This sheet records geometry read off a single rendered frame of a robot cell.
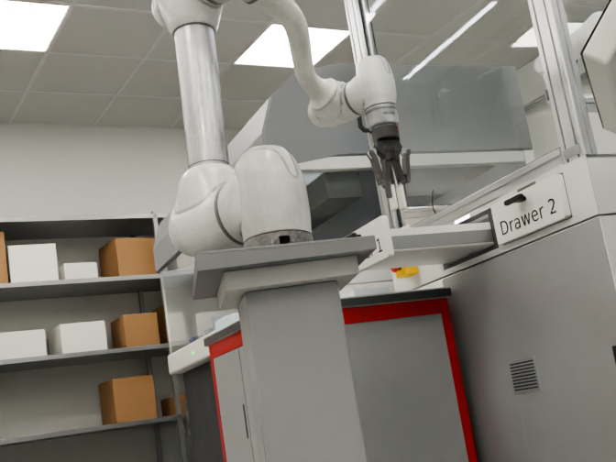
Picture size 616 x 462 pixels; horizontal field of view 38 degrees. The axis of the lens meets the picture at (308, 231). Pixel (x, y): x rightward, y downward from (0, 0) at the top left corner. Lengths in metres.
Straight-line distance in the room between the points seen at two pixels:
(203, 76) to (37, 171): 4.48
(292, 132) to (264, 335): 1.63
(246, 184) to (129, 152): 4.94
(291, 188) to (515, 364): 0.86
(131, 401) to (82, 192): 1.61
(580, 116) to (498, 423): 0.89
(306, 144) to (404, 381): 1.17
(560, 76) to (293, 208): 0.75
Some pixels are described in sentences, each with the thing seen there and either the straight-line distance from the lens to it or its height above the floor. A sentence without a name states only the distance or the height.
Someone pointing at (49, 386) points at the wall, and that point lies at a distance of 6.36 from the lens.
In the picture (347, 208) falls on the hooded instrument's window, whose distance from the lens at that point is 3.41.
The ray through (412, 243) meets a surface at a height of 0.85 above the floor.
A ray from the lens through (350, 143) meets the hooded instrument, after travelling 3.48.
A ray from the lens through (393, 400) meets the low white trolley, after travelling 2.55.
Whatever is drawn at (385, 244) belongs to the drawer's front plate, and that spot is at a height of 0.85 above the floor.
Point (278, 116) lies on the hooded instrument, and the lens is 3.40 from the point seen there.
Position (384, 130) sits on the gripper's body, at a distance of 2.50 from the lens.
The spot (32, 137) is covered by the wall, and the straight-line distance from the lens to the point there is 6.74.
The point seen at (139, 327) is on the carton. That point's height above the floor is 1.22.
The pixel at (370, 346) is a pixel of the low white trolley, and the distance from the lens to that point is 2.54.
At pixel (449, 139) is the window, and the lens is 2.71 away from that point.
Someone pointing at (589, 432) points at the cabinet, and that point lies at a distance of 2.30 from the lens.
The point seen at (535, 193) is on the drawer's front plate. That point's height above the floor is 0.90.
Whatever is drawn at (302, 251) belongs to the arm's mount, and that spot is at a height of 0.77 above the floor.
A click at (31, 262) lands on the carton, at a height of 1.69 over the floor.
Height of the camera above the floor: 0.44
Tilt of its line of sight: 12 degrees up
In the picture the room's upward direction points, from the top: 9 degrees counter-clockwise
